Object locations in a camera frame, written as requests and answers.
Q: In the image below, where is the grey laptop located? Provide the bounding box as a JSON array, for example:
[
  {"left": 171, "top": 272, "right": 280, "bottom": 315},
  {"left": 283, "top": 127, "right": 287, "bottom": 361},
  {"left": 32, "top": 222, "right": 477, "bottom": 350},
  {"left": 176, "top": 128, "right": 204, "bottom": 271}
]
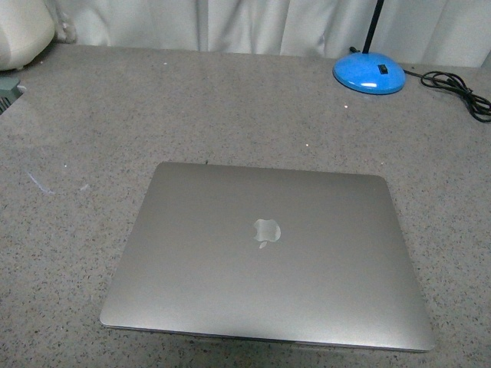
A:
[{"left": 100, "top": 163, "right": 435, "bottom": 352}]

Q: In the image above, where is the blue desk lamp with black pole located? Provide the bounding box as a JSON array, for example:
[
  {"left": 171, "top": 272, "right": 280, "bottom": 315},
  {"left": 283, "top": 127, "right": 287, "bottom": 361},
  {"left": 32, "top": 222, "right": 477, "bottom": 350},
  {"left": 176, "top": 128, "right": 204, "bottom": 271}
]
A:
[{"left": 332, "top": 0, "right": 406, "bottom": 95}]

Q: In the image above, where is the grey-green box at table edge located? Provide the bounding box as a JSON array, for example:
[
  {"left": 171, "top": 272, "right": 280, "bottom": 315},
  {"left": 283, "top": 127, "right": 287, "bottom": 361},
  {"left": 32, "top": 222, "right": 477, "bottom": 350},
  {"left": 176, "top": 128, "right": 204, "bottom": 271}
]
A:
[{"left": 0, "top": 77, "right": 26, "bottom": 114}]

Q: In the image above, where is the white curtain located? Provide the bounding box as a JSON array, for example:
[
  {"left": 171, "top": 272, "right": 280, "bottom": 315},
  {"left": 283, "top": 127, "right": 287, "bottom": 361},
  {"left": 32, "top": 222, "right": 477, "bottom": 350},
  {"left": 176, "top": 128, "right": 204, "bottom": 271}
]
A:
[{"left": 52, "top": 1, "right": 490, "bottom": 67}]

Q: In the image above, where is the black power cable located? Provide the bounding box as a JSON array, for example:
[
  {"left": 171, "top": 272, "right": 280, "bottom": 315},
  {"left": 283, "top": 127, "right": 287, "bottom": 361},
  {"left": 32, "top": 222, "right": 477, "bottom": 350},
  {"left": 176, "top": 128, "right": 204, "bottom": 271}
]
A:
[{"left": 403, "top": 68, "right": 491, "bottom": 123}]

